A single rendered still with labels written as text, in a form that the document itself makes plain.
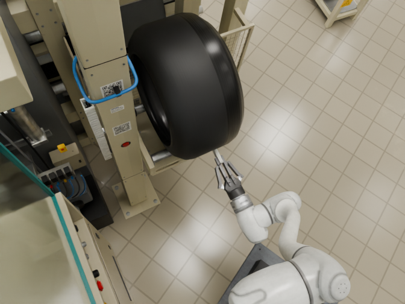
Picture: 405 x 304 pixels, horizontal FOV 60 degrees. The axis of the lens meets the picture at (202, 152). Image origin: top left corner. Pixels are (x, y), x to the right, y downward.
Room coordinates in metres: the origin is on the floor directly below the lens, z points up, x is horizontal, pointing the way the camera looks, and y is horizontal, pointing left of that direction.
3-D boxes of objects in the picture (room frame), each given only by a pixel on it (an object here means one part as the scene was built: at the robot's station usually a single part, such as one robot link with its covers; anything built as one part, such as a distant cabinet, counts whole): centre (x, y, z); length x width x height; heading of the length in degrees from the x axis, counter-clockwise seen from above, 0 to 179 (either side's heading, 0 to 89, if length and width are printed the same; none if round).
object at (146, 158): (0.67, 0.33, 0.90); 0.40 x 0.03 x 0.10; 42
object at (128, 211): (0.61, 0.38, 0.01); 0.27 x 0.27 x 0.02; 42
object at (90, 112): (0.53, 0.42, 1.19); 0.05 x 0.04 x 0.48; 42
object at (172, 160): (0.69, 0.11, 0.83); 0.36 x 0.09 x 0.06; 132
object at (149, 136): (0.79, 0.20, 0.80); 0.37 x 0.36 x 0.02; 42
